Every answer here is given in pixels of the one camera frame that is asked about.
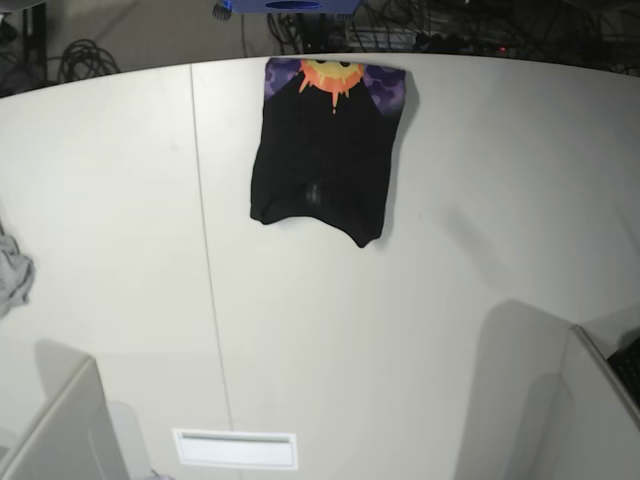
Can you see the grey crumpled cloth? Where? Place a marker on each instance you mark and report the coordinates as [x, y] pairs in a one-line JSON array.
[[17, 275]]

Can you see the blue box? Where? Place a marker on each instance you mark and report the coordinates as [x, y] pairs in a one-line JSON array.
[[292, 6]]

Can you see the beige divider panel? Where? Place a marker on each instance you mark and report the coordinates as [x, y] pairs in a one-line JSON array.
[[592, 428], [71, 437]]

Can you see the black power strip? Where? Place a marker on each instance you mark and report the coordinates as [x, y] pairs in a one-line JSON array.
[[455, 44]]

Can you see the left beige divider panel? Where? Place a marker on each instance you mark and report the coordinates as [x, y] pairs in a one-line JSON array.
[[71, 437]]

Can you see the black T-shirt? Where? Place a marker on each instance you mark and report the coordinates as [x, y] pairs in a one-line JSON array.
[[327, 137]]

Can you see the black keyboard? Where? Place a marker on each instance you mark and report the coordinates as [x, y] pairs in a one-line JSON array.
[[626, 364]]

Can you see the right beige divider panel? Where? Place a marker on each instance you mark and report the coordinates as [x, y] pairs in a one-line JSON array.
[[592, 428]]

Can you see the white label plate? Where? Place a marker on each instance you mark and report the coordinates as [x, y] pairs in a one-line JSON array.
[[238, 450]]

